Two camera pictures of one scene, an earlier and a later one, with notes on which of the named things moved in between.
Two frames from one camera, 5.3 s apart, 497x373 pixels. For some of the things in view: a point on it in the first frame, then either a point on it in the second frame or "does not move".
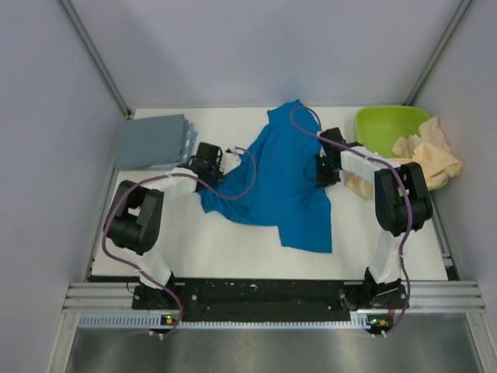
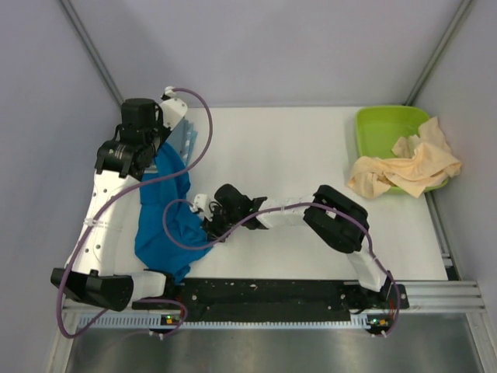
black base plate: (213, 300) does not move
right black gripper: (323, 179) → (212, 228)
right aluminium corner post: (415, 91) does not move
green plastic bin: (379, 127) does not move
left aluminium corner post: (96, 58) does not move
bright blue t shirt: (276, 182) → (169, 235)
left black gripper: (220, 174) → (165, 130)
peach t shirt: (426, 148) does not move
